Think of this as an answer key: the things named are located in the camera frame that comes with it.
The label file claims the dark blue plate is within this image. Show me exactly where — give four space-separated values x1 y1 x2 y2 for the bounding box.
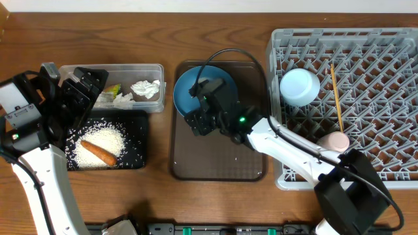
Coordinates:
173 65 238 116

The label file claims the yellow green snack wrapper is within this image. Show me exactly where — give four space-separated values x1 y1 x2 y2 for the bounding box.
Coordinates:
97 84 121 102

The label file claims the orange carrot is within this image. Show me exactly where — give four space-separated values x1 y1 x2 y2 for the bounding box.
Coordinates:
80 140 117 166

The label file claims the light blue bowl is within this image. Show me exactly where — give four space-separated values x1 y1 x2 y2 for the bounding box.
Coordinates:
280 69 320 106

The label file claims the pink plastic cup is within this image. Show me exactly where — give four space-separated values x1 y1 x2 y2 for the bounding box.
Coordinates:
317 131 349 153

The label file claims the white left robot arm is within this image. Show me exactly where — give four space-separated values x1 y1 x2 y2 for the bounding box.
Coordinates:
1 63 108 234

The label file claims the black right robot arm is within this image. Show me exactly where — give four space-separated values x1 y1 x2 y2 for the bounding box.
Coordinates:
174 78 395 234

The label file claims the grey plastic dishwasher rack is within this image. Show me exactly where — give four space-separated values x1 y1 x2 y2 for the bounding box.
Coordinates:
266 27 417 189

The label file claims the pile of white rice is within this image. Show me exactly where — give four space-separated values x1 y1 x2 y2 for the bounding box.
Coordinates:
64 119 146 170

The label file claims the brown serving tray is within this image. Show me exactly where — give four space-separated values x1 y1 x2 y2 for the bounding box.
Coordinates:
170 61 268 182

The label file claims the black tray bin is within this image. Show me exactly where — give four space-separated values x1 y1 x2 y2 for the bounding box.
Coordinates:
63 109 150 172

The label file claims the clear plastic bin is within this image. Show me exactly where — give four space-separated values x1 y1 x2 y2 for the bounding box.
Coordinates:
57 63 167 114

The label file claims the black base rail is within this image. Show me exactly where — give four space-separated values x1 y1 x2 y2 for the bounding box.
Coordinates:
140 223 314 235

